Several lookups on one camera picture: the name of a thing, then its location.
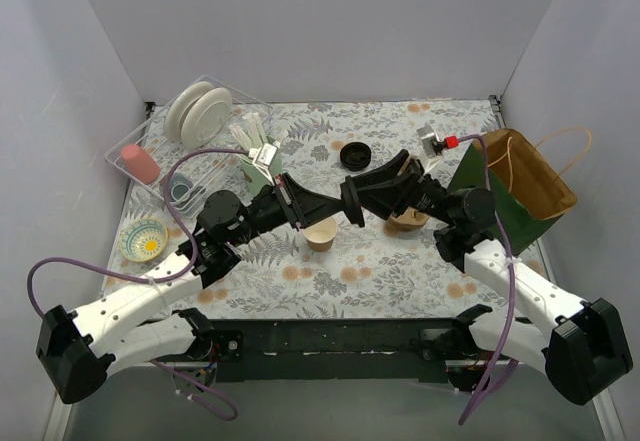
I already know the brown paper coffee cup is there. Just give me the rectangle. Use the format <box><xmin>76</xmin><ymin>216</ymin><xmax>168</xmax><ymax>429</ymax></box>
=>
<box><xmin>302</xmin><ymin>217</ymin><xmax>338</xmax><ymax>252</ymax></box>

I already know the white plate front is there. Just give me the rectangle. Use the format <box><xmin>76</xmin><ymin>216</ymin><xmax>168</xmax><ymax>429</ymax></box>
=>
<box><xmin>181</xmin><ymin>88</ymin><xmax>232</xmax><ymax>149</ymax></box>

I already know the green brown paper bag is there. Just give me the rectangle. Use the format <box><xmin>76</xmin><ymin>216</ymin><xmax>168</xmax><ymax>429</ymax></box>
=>
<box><xmin>448</xmin><ymin>128</ymin><xmax>577</xmax><ymax>255</ymax></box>

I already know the white wrapped straws bundle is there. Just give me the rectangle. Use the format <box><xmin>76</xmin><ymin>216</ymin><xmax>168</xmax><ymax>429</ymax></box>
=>
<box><xmin>230</xmin><ymin>111</ymin><xmax>289</xmax><ymax>163</ymax></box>

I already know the yellow blue patterned bowl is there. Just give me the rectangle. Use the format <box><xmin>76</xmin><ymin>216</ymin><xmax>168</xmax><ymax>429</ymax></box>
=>
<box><xmin>117</xmin><ymin>218</ymin><xmax>169</xmax><ymax>263</ymax></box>

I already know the grey blue small bowl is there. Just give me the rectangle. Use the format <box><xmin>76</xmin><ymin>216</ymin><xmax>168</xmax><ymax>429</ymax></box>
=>
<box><xmin>160</xmin><ymin>173</ymin><xmax>203</xmax><ymax>213</ymax></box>

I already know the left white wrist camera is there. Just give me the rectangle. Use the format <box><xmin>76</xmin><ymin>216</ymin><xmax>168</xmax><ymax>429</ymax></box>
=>
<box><xmin>248</xmin><ymin>142</ymin><xmax>279</xmax><ymax>184</ymax></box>

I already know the pink plastic cup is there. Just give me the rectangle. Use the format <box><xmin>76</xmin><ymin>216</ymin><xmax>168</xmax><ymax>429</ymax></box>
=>
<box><xmin>120</xmin><ymin>144</ymin><xmax>160</xmax><ymax>184</ymax></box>

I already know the black coffee cup lid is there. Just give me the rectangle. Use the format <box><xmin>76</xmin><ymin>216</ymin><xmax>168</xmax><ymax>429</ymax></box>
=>
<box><xmin>340</xmin><ymin>176</ymin><xmax>365</xmax><ymax>228</ymax></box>

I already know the clear plastic dish rack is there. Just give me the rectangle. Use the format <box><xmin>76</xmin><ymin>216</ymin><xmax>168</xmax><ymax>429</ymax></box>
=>
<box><xmin>105</xmin><ymin>76</ymin><xmax>275</xmax><ymax>215</ymax></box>

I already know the floral patterned table mat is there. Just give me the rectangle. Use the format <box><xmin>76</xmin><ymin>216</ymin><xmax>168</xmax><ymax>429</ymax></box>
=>
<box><xmin>102</xmin><ymin>99</ymin><xmax>554</xmax><ymax>321</ymax></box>

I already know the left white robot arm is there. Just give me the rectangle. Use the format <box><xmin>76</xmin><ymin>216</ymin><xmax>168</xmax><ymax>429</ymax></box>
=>
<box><xmin>36</xmin><ymin>174</ymin><xmax>355</xmax><ymax>404</ymax></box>

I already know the black coffee lid stack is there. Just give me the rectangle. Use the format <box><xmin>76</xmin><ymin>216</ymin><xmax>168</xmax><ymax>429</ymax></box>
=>
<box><xmin>339</xmin><ymin>142</ymin><xmax>372</xmax><ymax>172</ymax></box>

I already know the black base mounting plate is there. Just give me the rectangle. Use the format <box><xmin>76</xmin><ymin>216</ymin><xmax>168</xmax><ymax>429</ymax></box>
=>
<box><xmin>162</xmin><ymin>318</ymin><xmax>488</xmax><ymax>383</ymax></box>

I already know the white plate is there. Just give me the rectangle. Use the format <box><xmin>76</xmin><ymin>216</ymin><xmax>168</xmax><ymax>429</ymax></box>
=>
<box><xmin>181</xmin><ymin>88</ymin><xmax>232</xmax><ymax>149</ymax></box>
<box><xmin>163</xmin><ymin>81</ymin><xmax>213</xmax><ymax>142</ymax></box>

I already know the white plate rear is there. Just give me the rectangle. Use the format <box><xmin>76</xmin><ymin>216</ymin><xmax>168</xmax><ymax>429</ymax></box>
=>
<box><xmin>163</xmin><ymin>81</ymin><xmax>213</xmax><ymax>142</ymax></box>

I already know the green straw holder cup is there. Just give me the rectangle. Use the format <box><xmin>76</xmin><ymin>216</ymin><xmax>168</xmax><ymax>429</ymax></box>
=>
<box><xmin>239</xmin><ymin>153</ymin><xmax>283</xmax><ymax>196</ymax></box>

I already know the brown cardboard cup carrier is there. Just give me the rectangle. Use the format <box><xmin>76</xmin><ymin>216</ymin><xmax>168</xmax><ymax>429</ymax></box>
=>
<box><xmin>387</xmin><ymin>155</ymin><xmax>431</xmax><ymax>233</ymax></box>

